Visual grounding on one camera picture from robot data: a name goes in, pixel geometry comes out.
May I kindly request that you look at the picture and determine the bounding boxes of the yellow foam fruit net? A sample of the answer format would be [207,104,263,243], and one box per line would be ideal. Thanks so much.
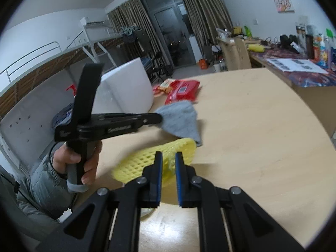
[112,138,197,187]

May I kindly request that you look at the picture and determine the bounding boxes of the grey cloth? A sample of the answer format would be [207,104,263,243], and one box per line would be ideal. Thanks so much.
[155,100,202,147]

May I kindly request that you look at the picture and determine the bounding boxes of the grey jacket forearm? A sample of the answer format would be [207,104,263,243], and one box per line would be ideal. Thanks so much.
[18,155,75,220]

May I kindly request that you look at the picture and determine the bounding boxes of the person's left hand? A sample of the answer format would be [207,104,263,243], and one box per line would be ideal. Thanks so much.
[52,140,102,185]

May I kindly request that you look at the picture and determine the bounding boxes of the metal bunk bed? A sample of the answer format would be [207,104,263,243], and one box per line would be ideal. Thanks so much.
[1,11,122,169]

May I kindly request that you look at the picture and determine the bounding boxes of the white styrofoam box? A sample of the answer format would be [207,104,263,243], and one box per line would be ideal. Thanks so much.
[92,58,154,114]

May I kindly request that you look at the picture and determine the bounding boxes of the red orange snack bag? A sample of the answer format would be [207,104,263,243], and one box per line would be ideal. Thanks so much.
[152,79,180,97]

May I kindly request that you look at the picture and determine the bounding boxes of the black folding chair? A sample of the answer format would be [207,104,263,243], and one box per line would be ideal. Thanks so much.
[146,51,171,84]

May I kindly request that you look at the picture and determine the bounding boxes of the white air conditioner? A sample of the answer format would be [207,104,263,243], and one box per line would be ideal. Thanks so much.
[80,17,109,28]

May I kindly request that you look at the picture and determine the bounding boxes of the brown curtain left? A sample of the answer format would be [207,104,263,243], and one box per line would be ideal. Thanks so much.
[108,0,171,66]

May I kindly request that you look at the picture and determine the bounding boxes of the brown curtain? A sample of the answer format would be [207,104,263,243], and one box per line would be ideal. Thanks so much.
[108,0,171,66]
[183,0,233,48]

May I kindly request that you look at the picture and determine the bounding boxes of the orange bag on floor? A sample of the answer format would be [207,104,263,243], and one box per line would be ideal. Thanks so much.
[198,59,209,70]

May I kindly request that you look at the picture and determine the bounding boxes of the glass balcony door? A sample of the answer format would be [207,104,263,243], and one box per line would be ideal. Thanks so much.
[141,0,196,69]

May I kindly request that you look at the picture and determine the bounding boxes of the white thermos jug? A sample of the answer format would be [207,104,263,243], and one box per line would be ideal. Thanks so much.
[213,64,221,73]

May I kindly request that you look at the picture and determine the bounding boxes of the wooden smiley chair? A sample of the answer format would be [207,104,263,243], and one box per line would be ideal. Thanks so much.
[220,37,252,72]

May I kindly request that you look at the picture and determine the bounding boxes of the white printed paper sheet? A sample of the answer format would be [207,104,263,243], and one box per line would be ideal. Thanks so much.
[266,59,329,74]

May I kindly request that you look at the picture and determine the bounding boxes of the wooden desk with cloth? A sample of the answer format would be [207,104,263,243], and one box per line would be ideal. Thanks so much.
[248,45,335,136]

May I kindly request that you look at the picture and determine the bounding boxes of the brown curtain right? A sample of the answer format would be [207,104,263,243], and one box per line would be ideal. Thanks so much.
[183,0,233,48]

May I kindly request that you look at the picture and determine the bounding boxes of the small wooden desk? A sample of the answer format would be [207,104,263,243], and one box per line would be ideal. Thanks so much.
[215,35,263,70]

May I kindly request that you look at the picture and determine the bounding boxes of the yellow corn toy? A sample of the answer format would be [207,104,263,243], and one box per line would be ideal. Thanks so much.
[247,44,265,53]

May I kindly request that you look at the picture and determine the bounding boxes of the black headphones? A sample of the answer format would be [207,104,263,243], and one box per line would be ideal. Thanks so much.
[280,34,298,48]

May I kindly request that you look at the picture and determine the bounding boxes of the dark glass jar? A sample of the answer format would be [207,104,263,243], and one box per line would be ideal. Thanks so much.
[295,24,307,54]

